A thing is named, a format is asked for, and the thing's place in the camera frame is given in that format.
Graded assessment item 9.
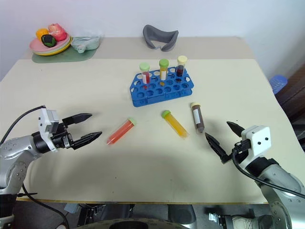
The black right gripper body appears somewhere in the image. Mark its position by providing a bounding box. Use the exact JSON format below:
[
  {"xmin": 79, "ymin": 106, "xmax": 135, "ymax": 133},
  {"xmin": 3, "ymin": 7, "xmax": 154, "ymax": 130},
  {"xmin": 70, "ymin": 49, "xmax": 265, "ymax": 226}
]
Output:
[{"xmin": 232, "ymin": 139, "xmax": 252, "ymax": 155}]

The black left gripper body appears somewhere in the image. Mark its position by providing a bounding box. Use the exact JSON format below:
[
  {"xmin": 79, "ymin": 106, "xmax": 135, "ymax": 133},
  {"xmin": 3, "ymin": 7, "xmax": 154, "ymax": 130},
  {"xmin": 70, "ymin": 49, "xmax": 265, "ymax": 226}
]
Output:
[{"xmin": 51, "ymin": 121, "xmax": 74, "ymax": 150}]

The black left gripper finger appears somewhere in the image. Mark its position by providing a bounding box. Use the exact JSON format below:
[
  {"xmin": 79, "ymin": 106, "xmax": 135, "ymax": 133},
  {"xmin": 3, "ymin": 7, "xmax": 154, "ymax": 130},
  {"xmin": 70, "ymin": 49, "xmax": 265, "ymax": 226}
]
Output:
[
  {"xmin": 71, "ymin": 131, "xmax": 103, "ymax": 151},
  {"xmin": 62, "ymin": 113, "xmax": 93, "ymax": 126}
]

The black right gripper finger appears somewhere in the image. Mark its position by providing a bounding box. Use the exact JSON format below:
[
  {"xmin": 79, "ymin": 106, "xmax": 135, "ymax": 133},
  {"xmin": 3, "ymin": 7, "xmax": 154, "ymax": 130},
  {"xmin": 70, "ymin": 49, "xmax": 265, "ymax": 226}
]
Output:
[
  {"xmin": 204, "ymin": 132, "xmax": 232, "ymax": 164},
  {"xmin": 226, "ymin": 121, "xmax": 244, "ymax": 138}
]

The brown liquid tube cream cap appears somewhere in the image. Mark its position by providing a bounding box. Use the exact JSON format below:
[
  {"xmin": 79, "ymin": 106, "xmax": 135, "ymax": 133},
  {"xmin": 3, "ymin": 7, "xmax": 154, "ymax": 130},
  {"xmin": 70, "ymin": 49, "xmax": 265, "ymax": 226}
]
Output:
[{"xmin": 190, "ymin": 102, "xmax": 205, "ymax": 134}]

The orange-red liquid tube green cap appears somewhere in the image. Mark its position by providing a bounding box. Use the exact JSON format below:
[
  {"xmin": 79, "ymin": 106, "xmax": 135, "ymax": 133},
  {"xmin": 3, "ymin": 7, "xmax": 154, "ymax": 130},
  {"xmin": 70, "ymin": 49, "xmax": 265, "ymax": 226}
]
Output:
[{"xmin": 106, "ymin": 116, "xmax": 137, "ymax": 146}]

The yellow liquid tube green cap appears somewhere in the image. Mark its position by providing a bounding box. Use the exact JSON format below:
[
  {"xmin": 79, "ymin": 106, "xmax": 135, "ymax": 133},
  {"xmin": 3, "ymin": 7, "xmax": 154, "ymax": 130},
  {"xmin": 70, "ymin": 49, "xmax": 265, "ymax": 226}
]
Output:
[{"xmin": 161, "ymin": 110, "xmax": 190, "ymax": 139}]

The blue plastic test tube rack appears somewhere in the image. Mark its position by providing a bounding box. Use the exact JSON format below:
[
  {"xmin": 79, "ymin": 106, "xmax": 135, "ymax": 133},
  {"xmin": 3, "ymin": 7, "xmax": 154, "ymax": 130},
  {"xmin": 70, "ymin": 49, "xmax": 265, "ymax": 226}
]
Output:
[{"xmin": 130, "ymin": 67, "xmax": 193, "ymax": 108}]

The red liquid tube white label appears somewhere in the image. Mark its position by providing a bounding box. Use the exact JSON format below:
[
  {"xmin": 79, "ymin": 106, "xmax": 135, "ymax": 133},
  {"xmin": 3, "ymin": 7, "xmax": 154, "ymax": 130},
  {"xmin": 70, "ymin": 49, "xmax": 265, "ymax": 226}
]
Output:
[{"xmin": 139, "ymin": 62, "xmax": 151, "ymax": 84}]

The dark red tube yellow cap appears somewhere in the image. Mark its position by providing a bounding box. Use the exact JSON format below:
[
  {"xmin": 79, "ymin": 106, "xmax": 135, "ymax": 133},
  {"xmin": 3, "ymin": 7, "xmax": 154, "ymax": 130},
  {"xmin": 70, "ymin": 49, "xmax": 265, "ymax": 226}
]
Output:
[{"xmin": 175, "ymin": 55, "xmax": 188, "ymax": 77}]

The yellow liquid tube white label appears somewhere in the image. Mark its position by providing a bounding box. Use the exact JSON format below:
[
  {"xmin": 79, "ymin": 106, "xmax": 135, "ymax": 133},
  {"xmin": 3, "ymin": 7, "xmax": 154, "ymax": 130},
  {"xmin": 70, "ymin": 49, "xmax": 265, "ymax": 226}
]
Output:
[{"xmin": 159, "ymin": 59, "xmax": 169, "ymax": 86}]

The green placemat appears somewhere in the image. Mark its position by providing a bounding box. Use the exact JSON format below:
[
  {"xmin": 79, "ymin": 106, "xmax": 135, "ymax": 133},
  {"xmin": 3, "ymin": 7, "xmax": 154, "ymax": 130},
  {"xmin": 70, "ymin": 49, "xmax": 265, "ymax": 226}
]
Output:
[{"xmin": 31, "ymin": 35, "xmax": 101, "ymax": 64}]

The blue stacked plastic item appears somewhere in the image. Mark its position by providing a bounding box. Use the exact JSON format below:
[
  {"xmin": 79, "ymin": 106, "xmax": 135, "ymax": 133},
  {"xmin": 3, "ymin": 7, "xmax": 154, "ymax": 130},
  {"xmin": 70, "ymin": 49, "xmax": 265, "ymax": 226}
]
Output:
[{"xmin": 269, "ymin": 74, "xmax": 288, "ymax": 95}]

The dark brown furniture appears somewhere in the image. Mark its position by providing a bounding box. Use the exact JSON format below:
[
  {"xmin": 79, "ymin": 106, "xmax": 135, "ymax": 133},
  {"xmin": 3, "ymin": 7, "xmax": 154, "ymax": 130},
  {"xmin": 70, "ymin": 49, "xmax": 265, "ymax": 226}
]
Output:
[{"xmin": 274, "ymin": 63, "xmax": 305, "ymax": 153}]

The yellow plate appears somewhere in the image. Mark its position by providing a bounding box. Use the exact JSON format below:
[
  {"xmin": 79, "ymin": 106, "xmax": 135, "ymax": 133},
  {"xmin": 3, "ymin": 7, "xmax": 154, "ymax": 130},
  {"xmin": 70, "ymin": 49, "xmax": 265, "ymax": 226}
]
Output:
[{"xmin": 33, "ymin": 38, "xmax": 73, "ymax": 57}]

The pale green plastic pouch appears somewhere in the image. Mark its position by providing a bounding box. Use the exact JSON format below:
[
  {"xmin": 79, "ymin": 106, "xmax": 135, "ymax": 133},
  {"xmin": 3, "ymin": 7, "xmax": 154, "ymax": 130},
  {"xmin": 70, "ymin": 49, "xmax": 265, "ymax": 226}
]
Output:
[{"xmin": 71, "ymin": 33, "xmax": 102, "ymax": 53}]

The black and green fruit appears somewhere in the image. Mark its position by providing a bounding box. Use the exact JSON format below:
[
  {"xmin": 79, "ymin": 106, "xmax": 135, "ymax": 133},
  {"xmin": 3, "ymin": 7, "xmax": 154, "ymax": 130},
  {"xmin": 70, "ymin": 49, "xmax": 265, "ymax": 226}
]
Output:
[{"xmin": 41, "ymin": 34, "xmax": 57, "ymax": 47}]

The pink plate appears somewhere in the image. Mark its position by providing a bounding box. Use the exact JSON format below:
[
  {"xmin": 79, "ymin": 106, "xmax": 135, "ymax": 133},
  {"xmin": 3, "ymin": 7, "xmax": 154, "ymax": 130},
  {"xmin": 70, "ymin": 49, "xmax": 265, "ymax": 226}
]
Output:
[{"xmin": 29, "ymin": 33, "xmax": 71, "ymax": 53}]

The red apple in foam net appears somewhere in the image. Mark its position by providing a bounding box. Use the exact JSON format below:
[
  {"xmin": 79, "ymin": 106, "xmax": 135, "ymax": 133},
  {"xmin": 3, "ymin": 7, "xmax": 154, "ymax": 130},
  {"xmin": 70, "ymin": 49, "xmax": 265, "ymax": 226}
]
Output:
[{"xmin": 47, "ymin": 22, "xmax": 67, "ymax": 42}]

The orange fruit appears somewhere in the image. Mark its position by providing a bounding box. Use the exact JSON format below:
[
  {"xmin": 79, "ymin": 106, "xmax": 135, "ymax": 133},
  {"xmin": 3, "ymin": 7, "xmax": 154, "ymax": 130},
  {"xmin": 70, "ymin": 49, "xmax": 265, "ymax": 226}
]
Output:
[{"xmin": 35, "ymin": 28, "xmax": 50, "ymax": 40}]

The dark rounded shape under table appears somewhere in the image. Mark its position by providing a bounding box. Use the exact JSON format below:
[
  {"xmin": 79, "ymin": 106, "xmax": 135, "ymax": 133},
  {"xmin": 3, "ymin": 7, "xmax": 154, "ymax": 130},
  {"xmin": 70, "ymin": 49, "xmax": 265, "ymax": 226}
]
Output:
[{"xmin": 78, "ymin": 204, "xmax": 198, "ymax": 229}]

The grey foam face pad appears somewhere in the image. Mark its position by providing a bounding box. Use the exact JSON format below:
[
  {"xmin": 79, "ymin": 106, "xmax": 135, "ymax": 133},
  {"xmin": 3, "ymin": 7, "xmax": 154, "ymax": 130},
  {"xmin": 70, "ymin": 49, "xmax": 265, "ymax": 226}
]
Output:
[{"xmin": 142, "ymin": 24, "xmax": 179, "ymax": 52}]

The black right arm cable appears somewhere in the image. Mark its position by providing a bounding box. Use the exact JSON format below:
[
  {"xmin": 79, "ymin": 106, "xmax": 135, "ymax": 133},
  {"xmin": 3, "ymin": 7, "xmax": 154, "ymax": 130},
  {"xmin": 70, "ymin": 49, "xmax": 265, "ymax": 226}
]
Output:
[{"xmin": 232, "ymin": 146, "xmax": 305, "ymax": 198}]

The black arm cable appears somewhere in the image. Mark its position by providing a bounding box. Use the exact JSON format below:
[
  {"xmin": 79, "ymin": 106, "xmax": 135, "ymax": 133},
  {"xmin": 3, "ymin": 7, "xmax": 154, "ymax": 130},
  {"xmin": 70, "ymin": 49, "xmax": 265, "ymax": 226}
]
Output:
[
  {"xmin": 0, "ymin": 104, "xmax": 70, "ymax": 229},
  {"xmin": 232, "ymin": 146, "xmax": 305, "ymax": 198}
]

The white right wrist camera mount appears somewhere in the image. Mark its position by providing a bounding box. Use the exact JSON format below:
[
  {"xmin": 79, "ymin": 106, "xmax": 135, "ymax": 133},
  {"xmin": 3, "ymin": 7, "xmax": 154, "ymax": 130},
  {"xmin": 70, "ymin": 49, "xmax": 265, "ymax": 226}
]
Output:
[{"xmin": 237, "ymin": 125, "xmax": 272, "ymax": 170}]

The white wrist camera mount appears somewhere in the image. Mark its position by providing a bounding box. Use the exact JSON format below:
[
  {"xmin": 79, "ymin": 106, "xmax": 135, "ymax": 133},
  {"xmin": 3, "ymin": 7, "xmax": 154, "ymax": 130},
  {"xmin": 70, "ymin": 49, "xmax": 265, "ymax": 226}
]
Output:
[
  {"xmin": 37, "ymin": 107, "xmax": 60, "ymax": 153},
  {"xmin": 237, "ymin": 125, "xmax": 272, "ymax": 170}
]

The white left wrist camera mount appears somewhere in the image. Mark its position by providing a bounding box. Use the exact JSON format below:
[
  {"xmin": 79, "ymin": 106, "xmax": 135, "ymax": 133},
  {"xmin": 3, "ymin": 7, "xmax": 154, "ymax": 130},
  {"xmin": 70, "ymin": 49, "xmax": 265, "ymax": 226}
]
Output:
[{"xmin": 37, "ymin": 107, "xmax": 60, "ymax": 153}]

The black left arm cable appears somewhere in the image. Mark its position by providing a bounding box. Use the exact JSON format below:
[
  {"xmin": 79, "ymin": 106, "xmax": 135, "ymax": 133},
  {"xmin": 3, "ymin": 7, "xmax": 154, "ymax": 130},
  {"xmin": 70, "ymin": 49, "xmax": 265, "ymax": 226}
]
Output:
[{"xmin": 0, "ymin": 104, "xmax": 70, "ymax": 229}]

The metal latch bracket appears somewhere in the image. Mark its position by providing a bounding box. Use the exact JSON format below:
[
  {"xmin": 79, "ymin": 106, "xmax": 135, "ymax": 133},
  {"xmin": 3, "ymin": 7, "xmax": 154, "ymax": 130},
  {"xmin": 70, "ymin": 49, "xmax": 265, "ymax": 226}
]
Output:
[{"xmin": 207, "ymin": 212, "xmax": 227, "ymax": 226}]

